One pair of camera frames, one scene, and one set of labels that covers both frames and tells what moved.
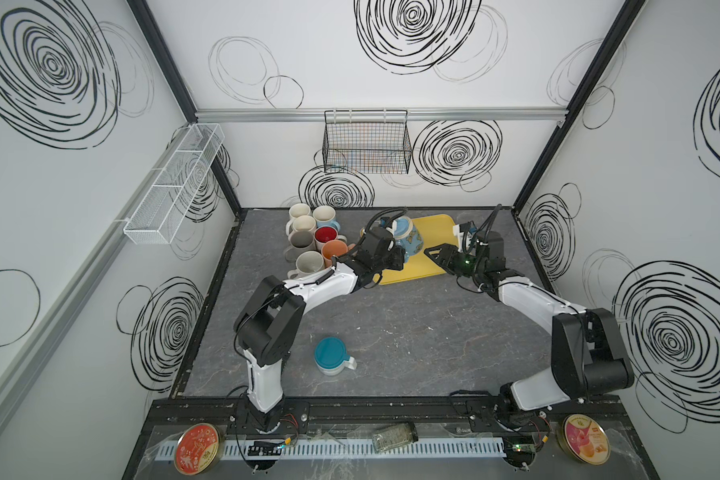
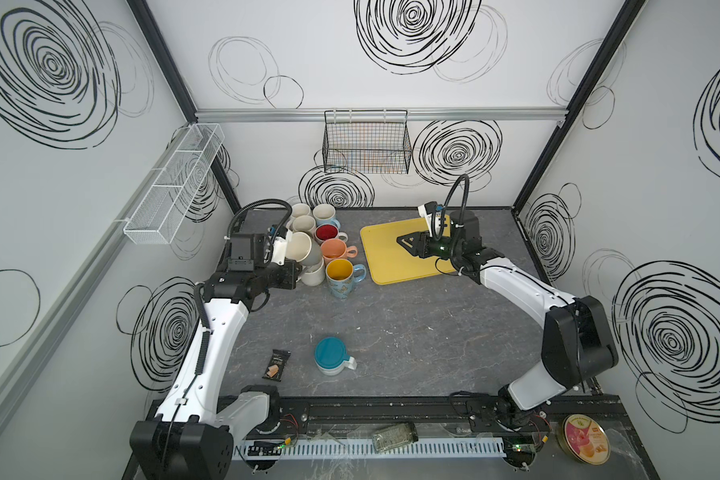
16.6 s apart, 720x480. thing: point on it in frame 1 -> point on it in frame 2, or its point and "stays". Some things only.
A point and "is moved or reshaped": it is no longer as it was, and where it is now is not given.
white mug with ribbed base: x=299 y=210 stays
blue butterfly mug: x=407 y=236 is moved or reshaped
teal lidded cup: x=331 y=356 stays
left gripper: x=390 y=257 -> x=285 y=274
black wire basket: x=367 y=142 stays
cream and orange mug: x=333 y=248 stays
